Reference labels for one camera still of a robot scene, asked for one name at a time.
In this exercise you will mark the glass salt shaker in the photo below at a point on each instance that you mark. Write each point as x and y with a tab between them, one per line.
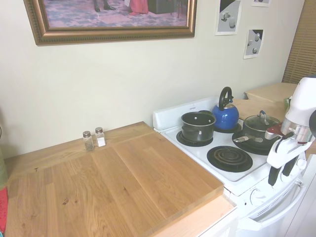
100	138

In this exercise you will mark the coil burner under saucepan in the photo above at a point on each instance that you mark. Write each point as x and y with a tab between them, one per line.
182	140

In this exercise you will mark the cropped grey paper print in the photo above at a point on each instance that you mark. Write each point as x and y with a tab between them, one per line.
260	2

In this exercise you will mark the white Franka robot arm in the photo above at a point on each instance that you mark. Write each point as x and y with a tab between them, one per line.
300	103

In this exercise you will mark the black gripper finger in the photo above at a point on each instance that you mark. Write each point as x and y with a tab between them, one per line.
288	168
273	176

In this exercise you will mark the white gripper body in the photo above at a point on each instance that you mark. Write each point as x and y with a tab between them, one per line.
280	155

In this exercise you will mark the green woven cloth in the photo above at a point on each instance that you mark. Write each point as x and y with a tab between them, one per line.
3	168

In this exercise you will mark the black saucepan without lid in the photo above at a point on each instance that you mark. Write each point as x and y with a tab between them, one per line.
197	126

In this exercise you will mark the coil burner under pot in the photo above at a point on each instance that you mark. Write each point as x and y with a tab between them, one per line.
249	149

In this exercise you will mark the large grey print of cups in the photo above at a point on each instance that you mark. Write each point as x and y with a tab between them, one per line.
228	17

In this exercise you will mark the red cloth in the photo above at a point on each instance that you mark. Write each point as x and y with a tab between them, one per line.
3	209

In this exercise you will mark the gold framed painting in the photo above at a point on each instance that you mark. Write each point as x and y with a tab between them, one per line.
111	17

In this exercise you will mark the large white stove knob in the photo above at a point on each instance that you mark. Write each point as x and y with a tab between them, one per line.
257	196

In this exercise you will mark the light wooden board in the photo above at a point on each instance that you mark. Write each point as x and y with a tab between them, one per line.
269	92

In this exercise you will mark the empty coil burner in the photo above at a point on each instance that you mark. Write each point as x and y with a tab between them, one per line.
229	158

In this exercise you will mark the small green object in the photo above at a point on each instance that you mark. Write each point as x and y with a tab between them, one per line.
288	103

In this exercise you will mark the glass pepper shaker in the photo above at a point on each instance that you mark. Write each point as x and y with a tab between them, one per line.
88	142

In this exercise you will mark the coil burner under kettle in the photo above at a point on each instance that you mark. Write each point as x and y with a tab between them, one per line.
238	128

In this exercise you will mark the small grey print of cups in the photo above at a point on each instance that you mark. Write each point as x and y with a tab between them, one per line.
253	44

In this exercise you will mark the white electric stove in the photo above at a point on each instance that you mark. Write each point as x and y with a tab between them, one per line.
237	177

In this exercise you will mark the small white stove knob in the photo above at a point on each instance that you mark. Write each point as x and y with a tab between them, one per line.
301	163

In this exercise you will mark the silver red wrist camera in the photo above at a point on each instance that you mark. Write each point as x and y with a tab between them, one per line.
272	132

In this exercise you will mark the wooden window blind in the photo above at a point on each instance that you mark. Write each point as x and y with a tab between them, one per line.
302	44

